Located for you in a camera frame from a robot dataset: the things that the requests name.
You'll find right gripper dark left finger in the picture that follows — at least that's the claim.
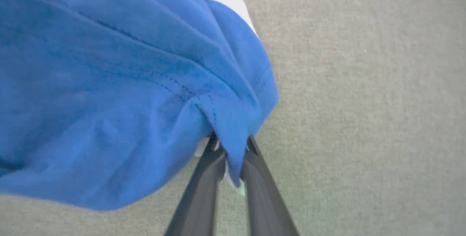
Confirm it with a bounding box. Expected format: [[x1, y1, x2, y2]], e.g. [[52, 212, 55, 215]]
[[165, 134, 227, 236]]

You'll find grey fabric sofa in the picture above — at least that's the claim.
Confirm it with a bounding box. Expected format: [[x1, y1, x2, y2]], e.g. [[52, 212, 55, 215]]
[[0, 0, 466, 236]]

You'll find blue and white garment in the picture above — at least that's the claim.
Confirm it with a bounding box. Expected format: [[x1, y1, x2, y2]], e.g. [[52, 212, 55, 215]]
[[0, 0, 279, 211]]

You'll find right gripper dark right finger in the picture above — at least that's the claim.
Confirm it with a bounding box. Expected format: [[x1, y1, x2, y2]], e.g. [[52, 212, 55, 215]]
[[240, 136, 300, 236]]

